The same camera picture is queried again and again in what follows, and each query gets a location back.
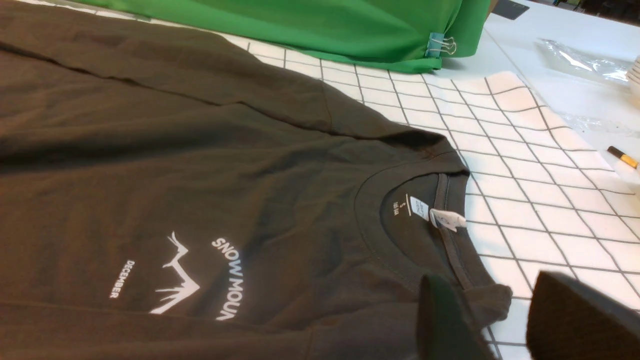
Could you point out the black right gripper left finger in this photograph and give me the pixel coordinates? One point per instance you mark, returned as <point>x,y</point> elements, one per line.
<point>445,326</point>

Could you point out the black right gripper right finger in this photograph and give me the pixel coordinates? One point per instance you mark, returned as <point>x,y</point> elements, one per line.
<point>569,320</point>

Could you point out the gray long-sleeved shirt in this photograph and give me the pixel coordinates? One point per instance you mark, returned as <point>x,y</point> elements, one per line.
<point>167,196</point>

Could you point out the white grid-pattern mat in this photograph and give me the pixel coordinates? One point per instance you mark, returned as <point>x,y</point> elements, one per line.
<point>537,199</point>

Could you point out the black and gold pen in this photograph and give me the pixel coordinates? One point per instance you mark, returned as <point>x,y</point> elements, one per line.
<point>622,156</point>

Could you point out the clear plastic bag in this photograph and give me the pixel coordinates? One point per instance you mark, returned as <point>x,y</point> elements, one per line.
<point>583,64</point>

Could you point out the green backdrop cloth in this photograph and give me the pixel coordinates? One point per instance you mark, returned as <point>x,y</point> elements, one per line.
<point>384,34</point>

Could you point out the dark flat pad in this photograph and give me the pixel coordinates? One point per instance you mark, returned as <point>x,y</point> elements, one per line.
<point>509,9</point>

